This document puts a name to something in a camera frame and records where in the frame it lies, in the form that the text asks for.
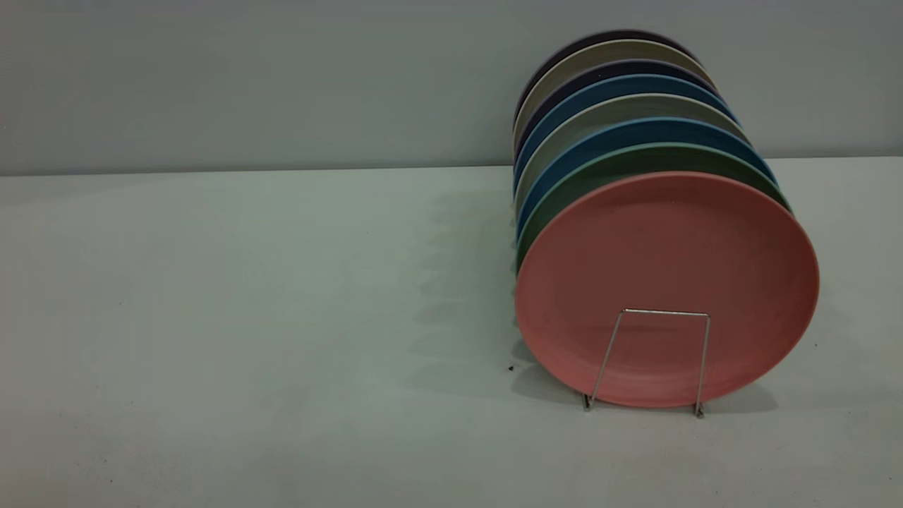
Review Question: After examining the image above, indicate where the metal wire plate rack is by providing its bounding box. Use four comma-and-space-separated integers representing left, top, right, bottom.
582, 308, 711, 419

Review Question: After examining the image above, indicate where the teal green plate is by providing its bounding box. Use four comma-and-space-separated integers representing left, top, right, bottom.
515, 143, 793, 274

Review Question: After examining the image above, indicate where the dark purple plate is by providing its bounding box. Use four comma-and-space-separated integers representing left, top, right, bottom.
513, 29, 701, 128

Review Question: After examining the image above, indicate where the pink plastic plate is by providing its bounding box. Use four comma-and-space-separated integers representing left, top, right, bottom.
514, 171, 821, 409

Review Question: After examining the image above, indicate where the beige plastic plate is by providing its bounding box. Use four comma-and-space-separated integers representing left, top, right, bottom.
513, 40, 717, 152
514, 93, 750, 219

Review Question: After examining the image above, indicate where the blue plastic plate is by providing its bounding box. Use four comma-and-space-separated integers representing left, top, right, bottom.
515, 117, 778, 242
513, 73, 740, 193

